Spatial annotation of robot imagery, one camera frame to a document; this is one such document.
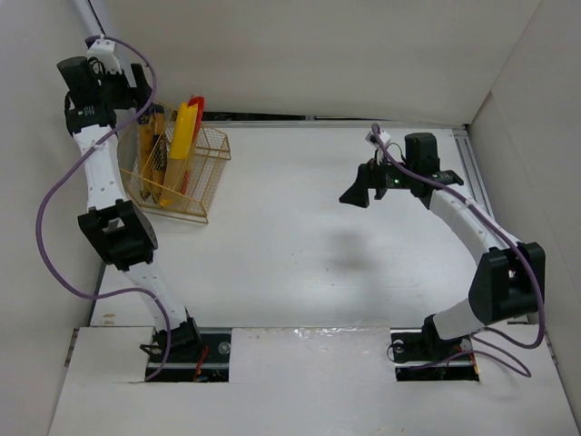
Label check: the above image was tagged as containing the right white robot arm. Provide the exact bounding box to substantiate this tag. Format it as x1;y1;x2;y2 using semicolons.
340;124;546;344

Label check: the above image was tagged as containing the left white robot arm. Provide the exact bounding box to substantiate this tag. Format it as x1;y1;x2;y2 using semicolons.
57;56;203;354

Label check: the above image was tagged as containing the blue patterned spaghetti bag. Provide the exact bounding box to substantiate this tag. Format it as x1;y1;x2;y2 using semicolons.
138;104;165;200

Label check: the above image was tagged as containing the yellow wire mesh basket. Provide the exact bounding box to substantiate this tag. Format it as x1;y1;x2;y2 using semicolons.
118;103;231;223

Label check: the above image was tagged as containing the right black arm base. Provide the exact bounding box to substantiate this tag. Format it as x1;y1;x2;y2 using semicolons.
386;322;479;382

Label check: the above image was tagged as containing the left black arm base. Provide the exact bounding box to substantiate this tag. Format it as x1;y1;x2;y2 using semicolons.
140;318;232;383

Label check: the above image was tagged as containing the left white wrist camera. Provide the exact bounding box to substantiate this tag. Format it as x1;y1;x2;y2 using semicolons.
87;37;123;74

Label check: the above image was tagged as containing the aluminium rail right edge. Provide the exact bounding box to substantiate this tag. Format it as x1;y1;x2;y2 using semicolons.
453;126;519;292

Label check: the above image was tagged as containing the navy label spaghetti bag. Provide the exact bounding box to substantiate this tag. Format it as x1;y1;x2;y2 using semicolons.
150;104;167;203

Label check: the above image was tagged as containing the yellow spaghetti bag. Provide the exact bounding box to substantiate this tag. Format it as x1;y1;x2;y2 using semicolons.
160;103;199;207

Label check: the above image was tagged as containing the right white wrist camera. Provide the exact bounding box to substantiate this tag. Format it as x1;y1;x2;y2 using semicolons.
365;129;391;148

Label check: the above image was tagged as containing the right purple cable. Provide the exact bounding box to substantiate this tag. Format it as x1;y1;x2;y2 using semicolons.
370;123;546;379

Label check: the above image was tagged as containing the red spaghetti bag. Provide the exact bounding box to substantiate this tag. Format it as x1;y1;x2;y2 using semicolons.
180;95;205;194

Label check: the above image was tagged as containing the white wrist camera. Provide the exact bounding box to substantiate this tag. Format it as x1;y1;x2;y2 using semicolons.
87;37;123;74
365;129;391;148

